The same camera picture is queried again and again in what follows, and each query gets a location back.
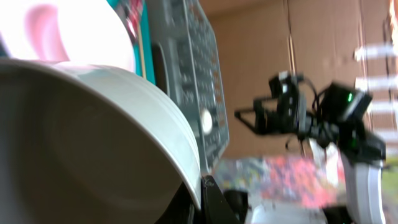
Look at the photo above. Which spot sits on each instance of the large pink plate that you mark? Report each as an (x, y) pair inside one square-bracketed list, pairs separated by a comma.
[(79, 31)]

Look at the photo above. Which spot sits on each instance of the grey bowl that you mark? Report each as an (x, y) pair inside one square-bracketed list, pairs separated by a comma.
[(91, 144)]

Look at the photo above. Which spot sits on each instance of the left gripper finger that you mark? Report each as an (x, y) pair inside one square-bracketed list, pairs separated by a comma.
[(219, 207)]

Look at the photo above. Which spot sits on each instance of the red foil snack wrapper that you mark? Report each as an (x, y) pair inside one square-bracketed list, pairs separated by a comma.
[(130, 12)]

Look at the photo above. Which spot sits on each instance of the wooden chopstick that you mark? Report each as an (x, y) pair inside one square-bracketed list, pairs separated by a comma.
[(141, 51)]

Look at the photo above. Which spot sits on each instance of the white cup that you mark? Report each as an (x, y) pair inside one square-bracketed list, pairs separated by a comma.
[(206, 121)]

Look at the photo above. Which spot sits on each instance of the teal serving tray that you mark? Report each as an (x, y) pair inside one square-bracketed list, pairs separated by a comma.
[(144, 23)]

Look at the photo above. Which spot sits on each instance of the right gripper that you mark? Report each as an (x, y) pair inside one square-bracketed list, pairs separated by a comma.
[(281, 113)]

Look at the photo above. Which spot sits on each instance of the grey dishwasher rack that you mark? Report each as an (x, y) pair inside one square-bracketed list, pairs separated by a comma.
[(184, 44)]

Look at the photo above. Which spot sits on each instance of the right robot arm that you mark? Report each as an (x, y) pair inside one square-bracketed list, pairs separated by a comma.
[(336, 117)]

